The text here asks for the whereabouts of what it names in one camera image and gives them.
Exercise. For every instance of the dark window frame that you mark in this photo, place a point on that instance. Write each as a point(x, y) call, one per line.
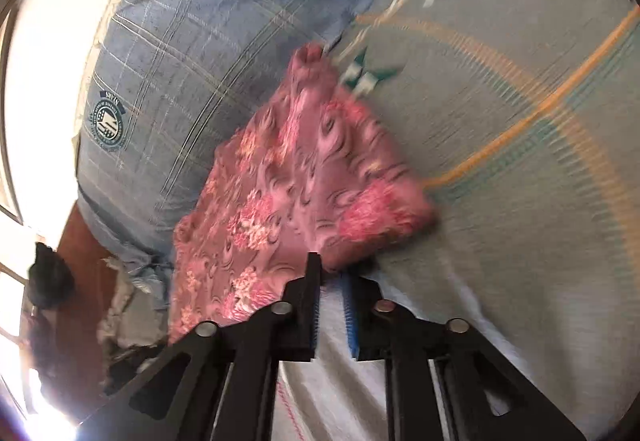
point(9, 131)

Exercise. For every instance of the brown wooden headboard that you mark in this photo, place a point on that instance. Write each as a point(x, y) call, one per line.
point(82, 261)

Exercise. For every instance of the crumpled grey cloth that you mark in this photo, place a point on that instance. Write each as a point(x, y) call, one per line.
point(130, 316)

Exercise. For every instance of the blue plaid quilt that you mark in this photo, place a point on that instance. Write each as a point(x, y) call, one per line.
point(200, 46)

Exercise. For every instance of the grey plaid bed sheet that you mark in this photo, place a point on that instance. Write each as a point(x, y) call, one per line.
point(500, 196)

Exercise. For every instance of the black bag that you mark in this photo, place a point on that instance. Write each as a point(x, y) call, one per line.
point(47, 276)

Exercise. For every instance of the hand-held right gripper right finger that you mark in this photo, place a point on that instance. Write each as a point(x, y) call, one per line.
point(362, 321)

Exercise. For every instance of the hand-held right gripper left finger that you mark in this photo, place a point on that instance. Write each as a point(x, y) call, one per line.
point(300, 321)

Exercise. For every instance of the pink floral garment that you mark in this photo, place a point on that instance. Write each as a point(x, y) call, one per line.
point(280, 181)

